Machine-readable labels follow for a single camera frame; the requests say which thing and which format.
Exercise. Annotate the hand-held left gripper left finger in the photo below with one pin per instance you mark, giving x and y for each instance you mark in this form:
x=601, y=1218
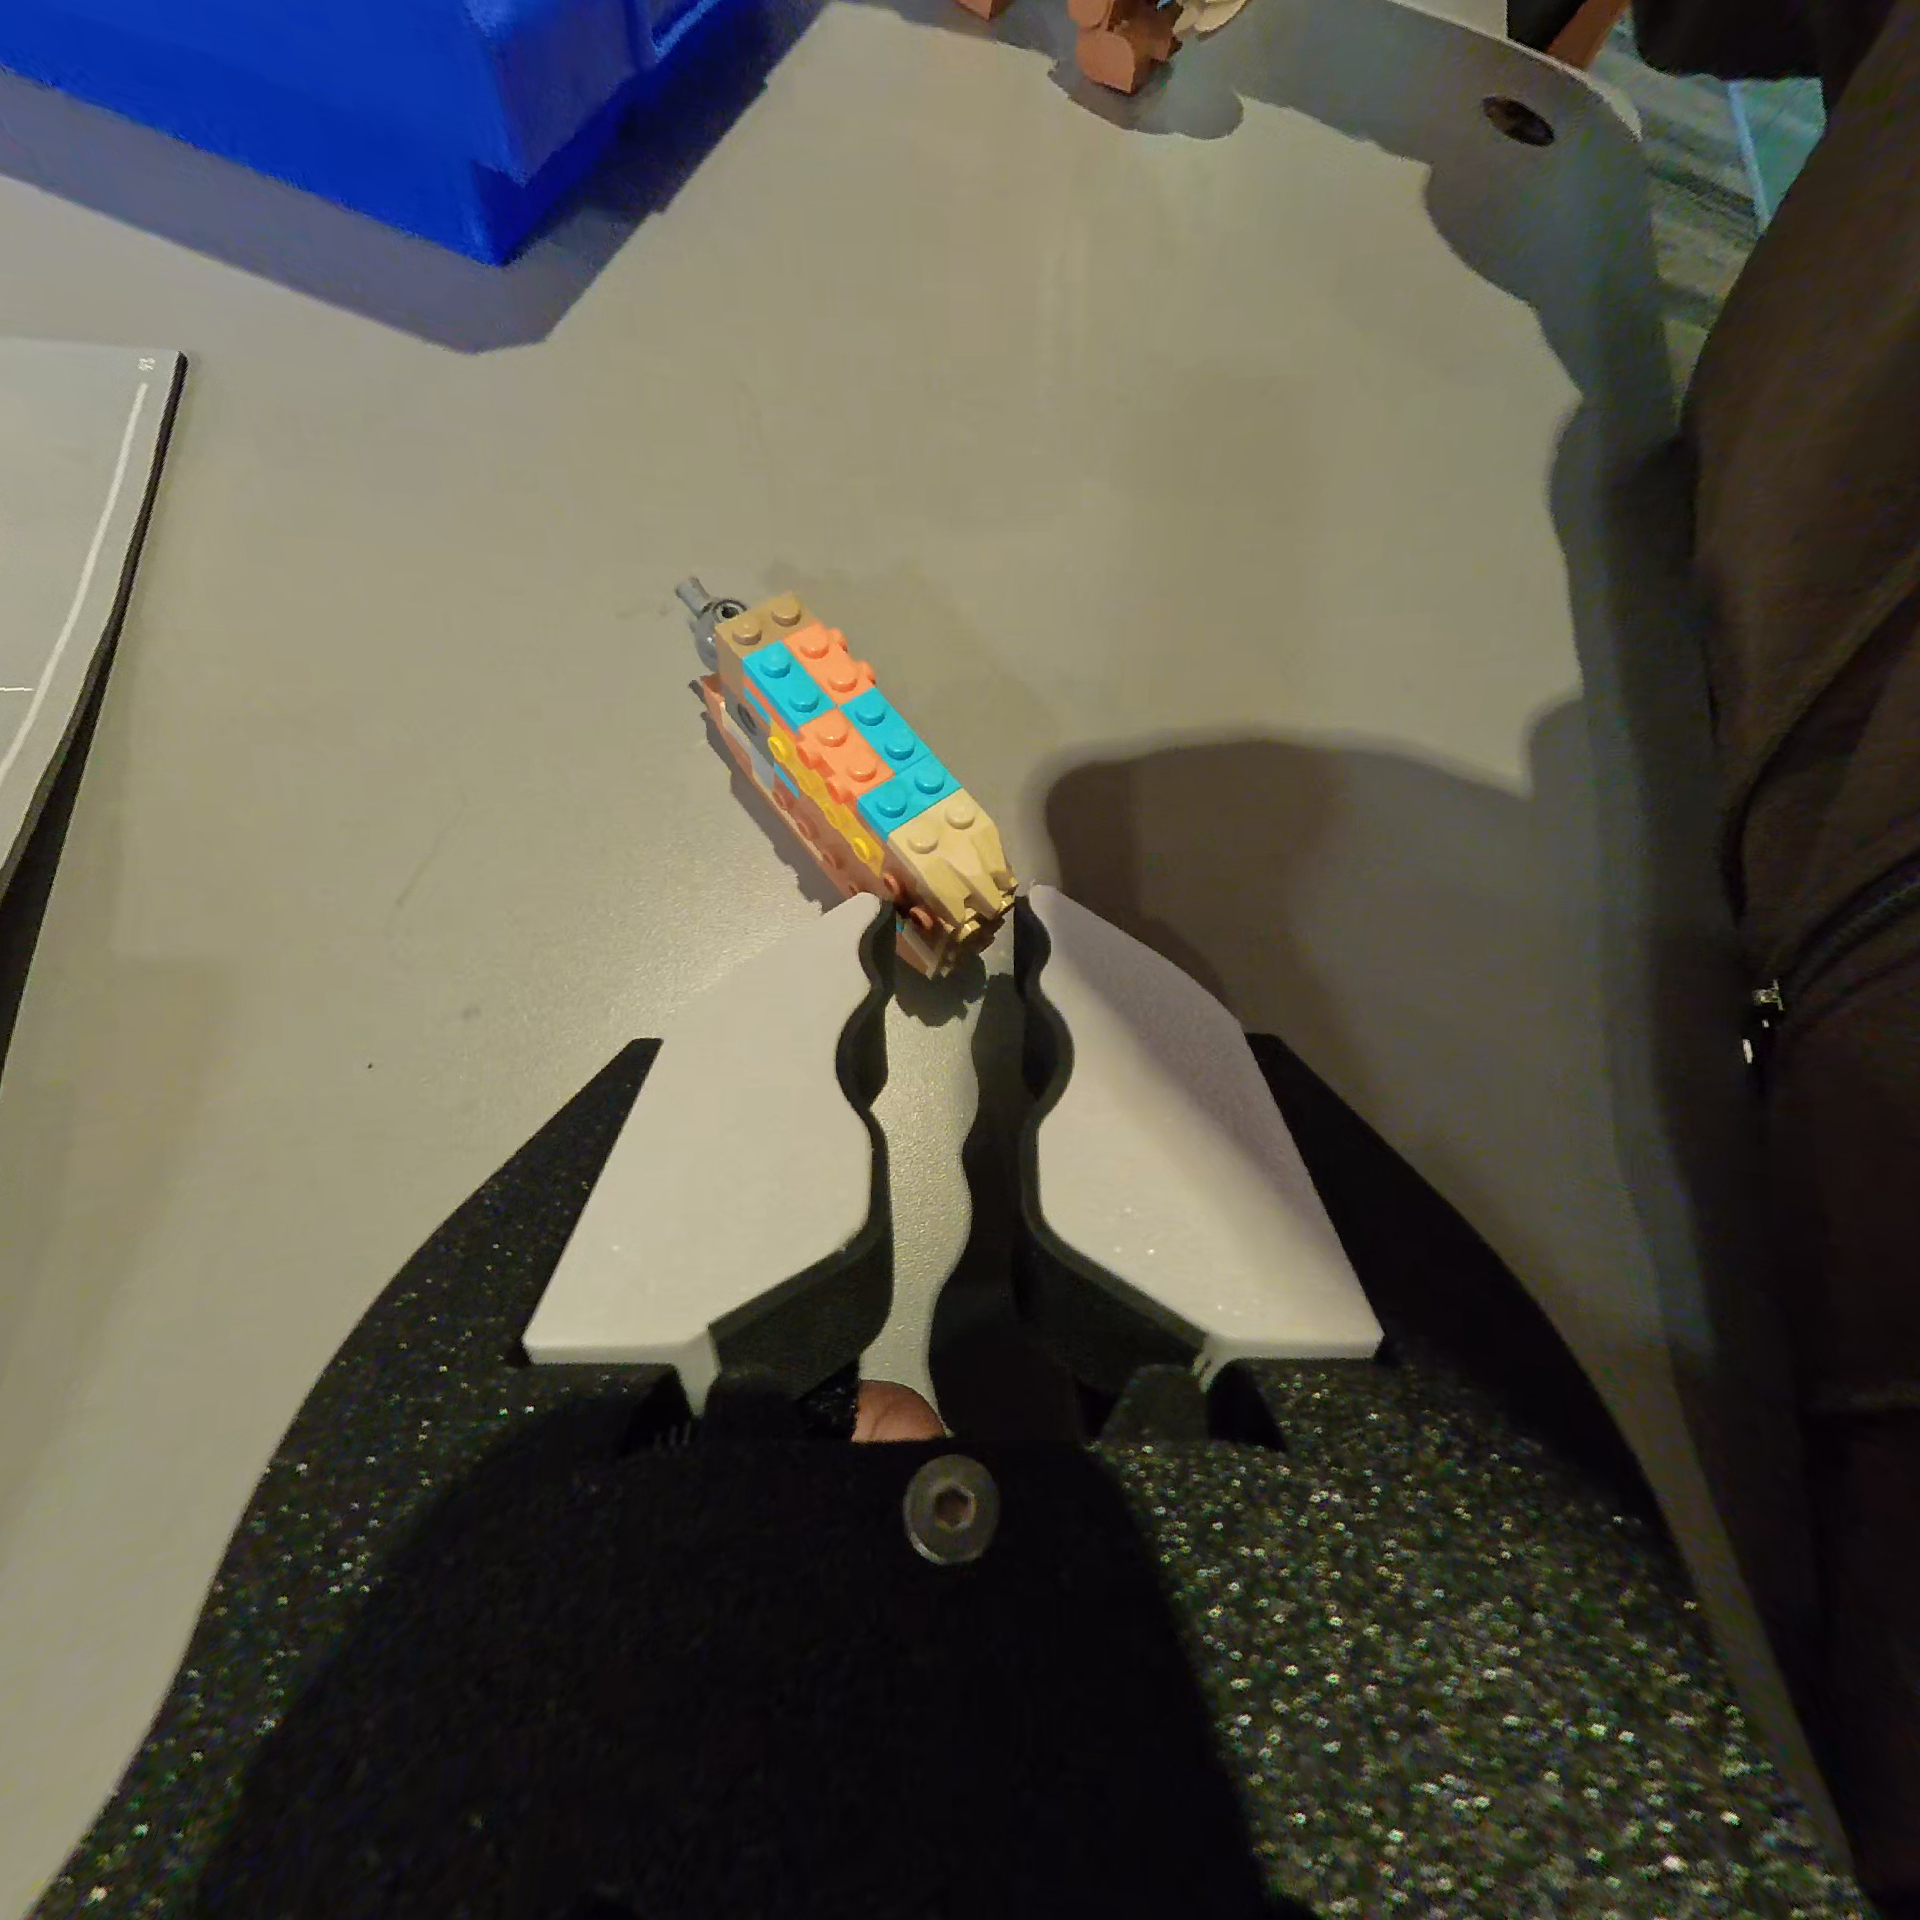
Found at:
x=720, y=1156

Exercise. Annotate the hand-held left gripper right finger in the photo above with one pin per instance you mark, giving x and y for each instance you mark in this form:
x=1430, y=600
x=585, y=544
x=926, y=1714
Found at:
x=1184, y=1156

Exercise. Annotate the multicoloured toy brick model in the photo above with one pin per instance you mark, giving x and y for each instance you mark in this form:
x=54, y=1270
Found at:
x=839, y=735

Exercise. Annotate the blue plastic bin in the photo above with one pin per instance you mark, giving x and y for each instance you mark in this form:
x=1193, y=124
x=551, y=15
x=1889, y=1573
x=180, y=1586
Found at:
x=300, y=107

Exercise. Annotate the black desk grommet hole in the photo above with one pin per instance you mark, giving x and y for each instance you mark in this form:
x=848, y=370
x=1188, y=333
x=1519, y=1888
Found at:
x=1519, y=120

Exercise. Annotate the grey instruction booklet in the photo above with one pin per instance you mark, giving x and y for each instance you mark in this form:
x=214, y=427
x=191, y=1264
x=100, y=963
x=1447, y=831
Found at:
x=61, y=570

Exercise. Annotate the brown toy brick piece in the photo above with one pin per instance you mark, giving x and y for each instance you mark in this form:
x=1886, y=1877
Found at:
x=1118, y=44

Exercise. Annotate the tan toy brick piece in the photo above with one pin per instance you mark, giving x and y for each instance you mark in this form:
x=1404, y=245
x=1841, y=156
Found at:
x=1213, y=13

